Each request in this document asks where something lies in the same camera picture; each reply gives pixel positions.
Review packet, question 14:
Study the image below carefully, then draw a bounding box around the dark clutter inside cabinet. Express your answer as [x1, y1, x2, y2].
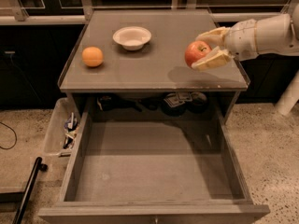
[96, 91, 209, 117]

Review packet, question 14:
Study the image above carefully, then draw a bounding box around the grey open top drawer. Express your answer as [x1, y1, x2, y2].
[38, 112, 269, 224]

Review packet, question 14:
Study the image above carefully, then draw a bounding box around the white post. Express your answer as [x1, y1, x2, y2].
[275, 71, 299, 116]

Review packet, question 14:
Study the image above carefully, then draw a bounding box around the black floor cable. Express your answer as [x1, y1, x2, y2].
[0, 121, 19, 151]

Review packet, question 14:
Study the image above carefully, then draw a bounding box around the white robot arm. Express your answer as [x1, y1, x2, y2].
[186, 7, 299, 71]

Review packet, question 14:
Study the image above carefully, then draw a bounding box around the red apple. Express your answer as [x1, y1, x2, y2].
[185, 40, 212, 67]

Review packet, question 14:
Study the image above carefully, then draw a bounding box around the white bowl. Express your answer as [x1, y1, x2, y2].
[113, 26, 151, 51]

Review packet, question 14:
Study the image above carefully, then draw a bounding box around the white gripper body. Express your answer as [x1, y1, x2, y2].
[224, 19, 258, 61]

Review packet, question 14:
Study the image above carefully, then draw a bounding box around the black pole stand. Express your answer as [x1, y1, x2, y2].
[12, 157, 48, 224]

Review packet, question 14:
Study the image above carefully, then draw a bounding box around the grey cabinet counter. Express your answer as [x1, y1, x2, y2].
[59, 9, 249, 116]

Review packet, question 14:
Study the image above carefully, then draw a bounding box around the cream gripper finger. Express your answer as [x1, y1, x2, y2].
[191, 47, 233, 71]
[195, 27, 230, 46]

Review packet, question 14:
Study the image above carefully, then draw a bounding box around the clear plastic bin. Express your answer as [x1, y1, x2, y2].
[43, 98, 79, 157]

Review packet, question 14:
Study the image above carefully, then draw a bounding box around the orange fruit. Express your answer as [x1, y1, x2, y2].
[82, 47, 104, 67]

